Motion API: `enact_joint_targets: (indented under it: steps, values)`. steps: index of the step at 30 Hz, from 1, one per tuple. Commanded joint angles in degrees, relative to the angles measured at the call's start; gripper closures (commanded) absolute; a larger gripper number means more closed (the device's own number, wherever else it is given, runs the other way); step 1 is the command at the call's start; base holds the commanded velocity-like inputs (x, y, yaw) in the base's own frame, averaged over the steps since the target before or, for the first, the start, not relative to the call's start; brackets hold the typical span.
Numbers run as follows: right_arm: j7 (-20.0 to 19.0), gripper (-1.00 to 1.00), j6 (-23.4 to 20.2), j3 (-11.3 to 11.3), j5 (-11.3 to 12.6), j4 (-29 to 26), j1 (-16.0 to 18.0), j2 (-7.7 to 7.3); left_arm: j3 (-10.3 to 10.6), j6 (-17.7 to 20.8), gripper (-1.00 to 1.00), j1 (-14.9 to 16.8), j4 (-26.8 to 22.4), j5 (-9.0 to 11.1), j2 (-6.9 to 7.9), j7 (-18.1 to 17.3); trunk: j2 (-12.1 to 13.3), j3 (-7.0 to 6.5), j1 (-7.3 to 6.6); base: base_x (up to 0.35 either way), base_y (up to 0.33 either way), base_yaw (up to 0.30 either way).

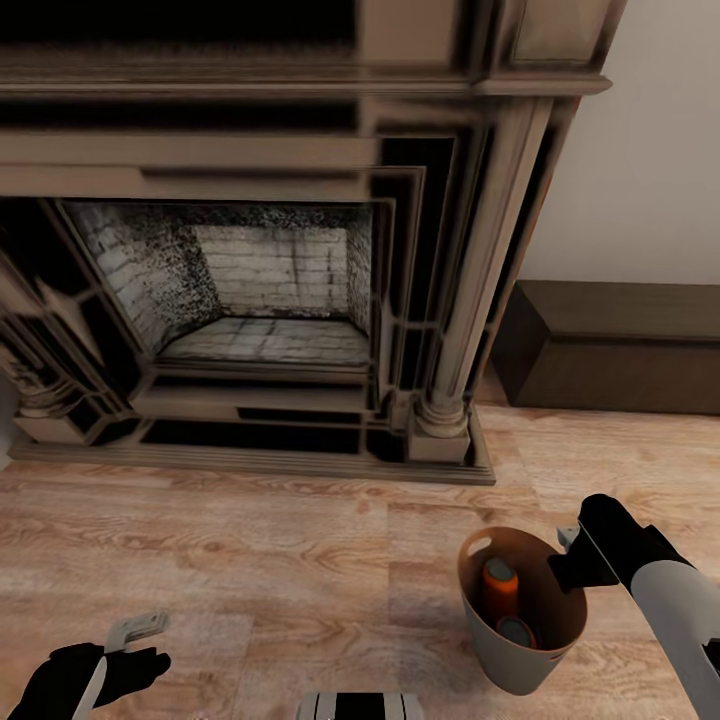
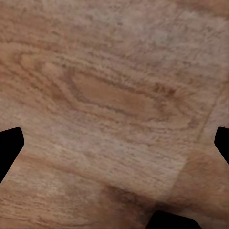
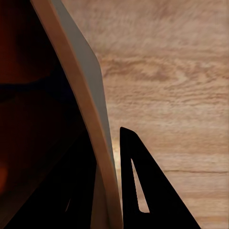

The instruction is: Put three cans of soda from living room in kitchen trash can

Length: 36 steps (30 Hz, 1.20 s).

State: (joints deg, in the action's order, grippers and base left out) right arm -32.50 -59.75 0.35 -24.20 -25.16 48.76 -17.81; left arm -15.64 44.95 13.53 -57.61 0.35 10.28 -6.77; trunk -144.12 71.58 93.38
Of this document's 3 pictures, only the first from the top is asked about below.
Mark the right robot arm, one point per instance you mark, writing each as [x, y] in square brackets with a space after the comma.
[680, 604]

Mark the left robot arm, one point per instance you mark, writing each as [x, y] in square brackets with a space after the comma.
[78, 678]

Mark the can of soda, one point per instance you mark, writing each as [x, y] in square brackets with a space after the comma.
[530, 624]
[515, 630]
[500, 583]

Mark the trash can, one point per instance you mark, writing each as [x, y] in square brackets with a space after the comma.
[561, 617]

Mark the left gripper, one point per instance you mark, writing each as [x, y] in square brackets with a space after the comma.
[136, 671]

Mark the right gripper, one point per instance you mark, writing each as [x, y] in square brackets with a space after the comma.
[572, 570]

